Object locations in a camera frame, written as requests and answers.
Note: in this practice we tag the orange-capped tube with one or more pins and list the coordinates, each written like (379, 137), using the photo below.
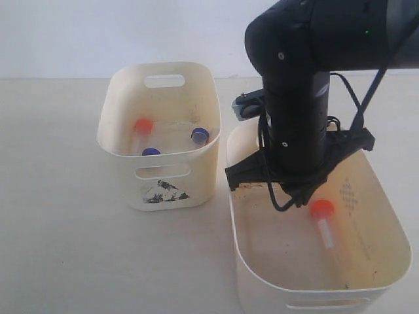
(140, 138)
(323, 214)

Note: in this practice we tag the blue-capped tube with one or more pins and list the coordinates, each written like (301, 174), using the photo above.
(200, 136)
(150, 151)

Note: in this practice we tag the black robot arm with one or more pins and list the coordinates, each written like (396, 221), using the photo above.
(296, 46)

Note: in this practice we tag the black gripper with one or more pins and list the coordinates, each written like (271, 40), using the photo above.
(299, 171)

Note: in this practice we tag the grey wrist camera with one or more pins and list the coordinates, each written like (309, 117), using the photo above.
(249, 105)

